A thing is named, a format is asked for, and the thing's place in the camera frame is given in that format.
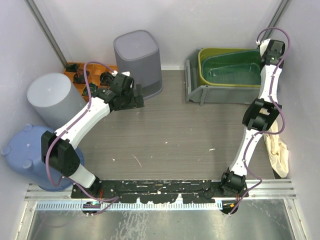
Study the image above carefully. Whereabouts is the orange compartment tray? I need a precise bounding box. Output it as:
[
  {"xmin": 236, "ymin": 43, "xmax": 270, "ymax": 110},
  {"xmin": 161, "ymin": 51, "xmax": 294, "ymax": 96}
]
[{"xmin": 63, "ymin": 62, "xmax": 118, "ymax": 102}]

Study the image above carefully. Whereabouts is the yellow plastic basin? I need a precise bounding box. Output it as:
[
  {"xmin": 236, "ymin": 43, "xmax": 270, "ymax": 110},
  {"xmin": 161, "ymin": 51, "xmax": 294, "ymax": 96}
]
[{"xmin": 197, "ymin": 47, "xmax": 262, "ymax": 88}]

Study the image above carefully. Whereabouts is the green translucent basin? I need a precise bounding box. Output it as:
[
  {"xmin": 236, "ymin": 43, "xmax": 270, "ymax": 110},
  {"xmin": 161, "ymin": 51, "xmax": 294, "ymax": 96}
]
[{"xmin": 201, "ymin": 49, "xmax": 262, "ymax": 86}]

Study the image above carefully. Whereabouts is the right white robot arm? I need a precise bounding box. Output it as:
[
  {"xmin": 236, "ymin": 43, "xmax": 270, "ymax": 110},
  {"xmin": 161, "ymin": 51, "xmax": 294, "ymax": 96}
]
[{"xmin": 219, "ymin": 38, "xmax": 285, "ymax": 197}]

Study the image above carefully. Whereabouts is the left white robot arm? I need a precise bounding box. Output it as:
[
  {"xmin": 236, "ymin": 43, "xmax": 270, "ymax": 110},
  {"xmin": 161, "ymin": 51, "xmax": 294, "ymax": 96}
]
[{"xmin": 41, "ymin": 72, "xmax": 144, "ymax": 198}]

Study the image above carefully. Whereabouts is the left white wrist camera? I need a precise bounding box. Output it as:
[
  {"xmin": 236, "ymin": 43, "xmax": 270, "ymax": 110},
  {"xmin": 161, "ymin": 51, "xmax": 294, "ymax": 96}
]
[{"xmin": 111, "ymin": 70, "xmax": 130, "ymax": 77}]

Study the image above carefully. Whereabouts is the black round item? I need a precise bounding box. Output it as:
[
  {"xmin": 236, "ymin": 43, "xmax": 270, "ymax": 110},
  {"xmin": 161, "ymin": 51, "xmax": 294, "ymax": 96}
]
[{"xmin": 100, "ymin": 72, "xmax": 114, "ymax": 86}]

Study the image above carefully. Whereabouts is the dark grey ribbed bin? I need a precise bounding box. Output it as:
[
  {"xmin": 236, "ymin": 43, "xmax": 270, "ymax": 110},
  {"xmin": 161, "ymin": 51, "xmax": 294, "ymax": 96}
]
[{"xmin": 113, "ymin": 30, "xmax": 163, "ymax": 100}]

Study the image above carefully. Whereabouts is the white slotted cable duct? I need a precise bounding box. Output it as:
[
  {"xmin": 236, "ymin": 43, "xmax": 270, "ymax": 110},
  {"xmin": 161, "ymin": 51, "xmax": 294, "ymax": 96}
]
[{"xmin": 35, "ymin": 200, "xmax": 223, "ymax": 211}]

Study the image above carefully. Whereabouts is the cream cloth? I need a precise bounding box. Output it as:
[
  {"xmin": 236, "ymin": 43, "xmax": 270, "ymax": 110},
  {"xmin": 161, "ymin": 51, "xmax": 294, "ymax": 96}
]
[{"xmin": 263, "ymin": 133, "xmax": 289, "ymax": 178}]

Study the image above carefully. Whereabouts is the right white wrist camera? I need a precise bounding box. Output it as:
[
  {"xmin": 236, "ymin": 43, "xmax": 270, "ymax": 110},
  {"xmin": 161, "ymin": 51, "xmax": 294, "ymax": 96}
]
[{"xmin": 256, "ymin": 38, "xmax": 271, "ymax": 57}]

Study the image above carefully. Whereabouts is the grey storage crate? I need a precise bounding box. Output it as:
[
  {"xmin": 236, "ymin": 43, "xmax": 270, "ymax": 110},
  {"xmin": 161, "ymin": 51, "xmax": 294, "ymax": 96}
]
[{"xmin": 184, "ymin": 48, "xmax": 260, "ymax": 106}]

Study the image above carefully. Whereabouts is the aluminium rail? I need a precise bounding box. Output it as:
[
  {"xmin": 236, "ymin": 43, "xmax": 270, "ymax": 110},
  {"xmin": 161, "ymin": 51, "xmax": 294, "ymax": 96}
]
[{"xmin": 247, "ymin": 179, "xmax": 297, "ymax": 200}]

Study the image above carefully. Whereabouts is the green-yellow black item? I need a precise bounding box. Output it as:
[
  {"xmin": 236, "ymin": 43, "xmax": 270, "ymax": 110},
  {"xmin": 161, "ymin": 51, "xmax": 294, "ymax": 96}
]
[{"xmin": 82, "ymin": 83, "xmax": 98, "ymax": 97}]

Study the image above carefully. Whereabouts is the blue plastic bucket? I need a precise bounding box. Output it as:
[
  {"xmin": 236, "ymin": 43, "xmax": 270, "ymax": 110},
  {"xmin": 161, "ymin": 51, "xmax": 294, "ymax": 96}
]
[{"xmin": 1, "ymin": 124, "xmax": 71, "ymax": 192}]

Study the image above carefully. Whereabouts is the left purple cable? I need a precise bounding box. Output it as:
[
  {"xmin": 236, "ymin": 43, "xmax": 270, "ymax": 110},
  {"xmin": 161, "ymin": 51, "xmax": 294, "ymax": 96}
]
[{"xmin": 46, "ymin": 61, "xmax": 120, "ymax": 216}]

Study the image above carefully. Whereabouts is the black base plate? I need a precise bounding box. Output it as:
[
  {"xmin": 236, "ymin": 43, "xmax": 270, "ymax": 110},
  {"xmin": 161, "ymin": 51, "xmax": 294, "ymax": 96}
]
[{"xmin": 71, "ymin": 179, "xmax": 250, "ymax": 204}]

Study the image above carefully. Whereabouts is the light grey round bin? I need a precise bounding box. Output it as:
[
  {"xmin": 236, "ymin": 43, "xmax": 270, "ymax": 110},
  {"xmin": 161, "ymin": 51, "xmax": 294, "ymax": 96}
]
[{"xmin": 27, "ymin": 72, "xmax": 87, "ymax": 130}]

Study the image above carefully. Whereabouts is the black item top-left compartment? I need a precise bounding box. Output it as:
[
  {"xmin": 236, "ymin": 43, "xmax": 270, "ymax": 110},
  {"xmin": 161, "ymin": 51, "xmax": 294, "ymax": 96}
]
[{"xmin": 65, "ymin": 63, "xmax": 79, "ymax": 73}]

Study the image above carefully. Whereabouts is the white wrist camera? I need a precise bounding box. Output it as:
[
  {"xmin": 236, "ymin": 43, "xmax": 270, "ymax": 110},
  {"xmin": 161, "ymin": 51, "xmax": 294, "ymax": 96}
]
[
  {"xmin": 111, "ymin": 70, "xmax": 130, "ymax": 77},
  {"xmin": 256, "ymin": 38, "xmax": 271, "ymax": 57}
]

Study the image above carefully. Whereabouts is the dark red-black item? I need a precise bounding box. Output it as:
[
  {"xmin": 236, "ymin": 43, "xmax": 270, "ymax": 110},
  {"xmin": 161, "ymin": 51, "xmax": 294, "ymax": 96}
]
[{"xmin": 73, "ymin": 71, "xmax": 86, "ymax": 84}]

